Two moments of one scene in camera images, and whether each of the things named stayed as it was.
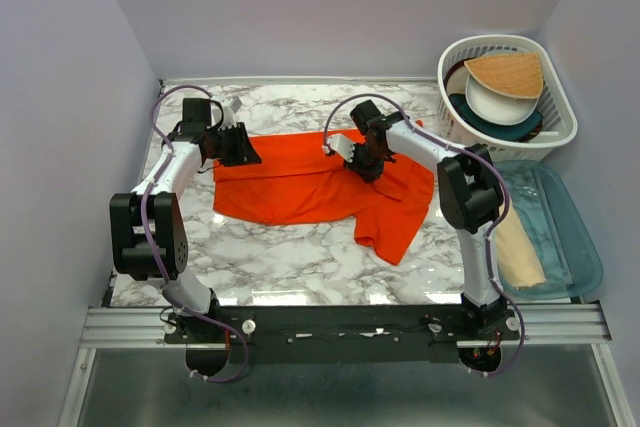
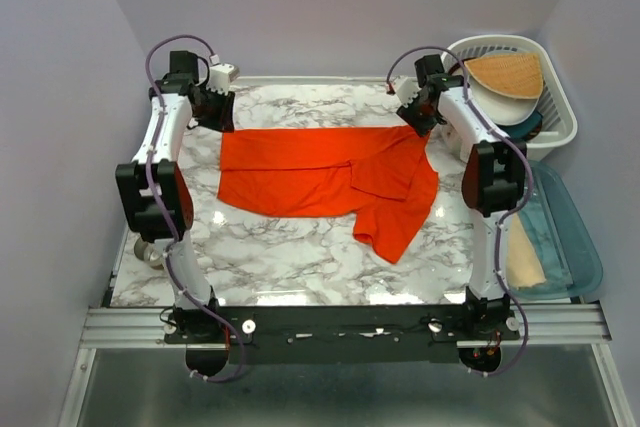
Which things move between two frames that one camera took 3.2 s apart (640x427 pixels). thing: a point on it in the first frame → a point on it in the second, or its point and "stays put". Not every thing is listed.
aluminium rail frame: [547, 325] stays put
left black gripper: [247, 154] → [224, 120]
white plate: [497, 107] stays put
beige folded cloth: [518, 260] stays put
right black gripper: [369, 175] → [419, 127]
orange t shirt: [303, 180] stays put
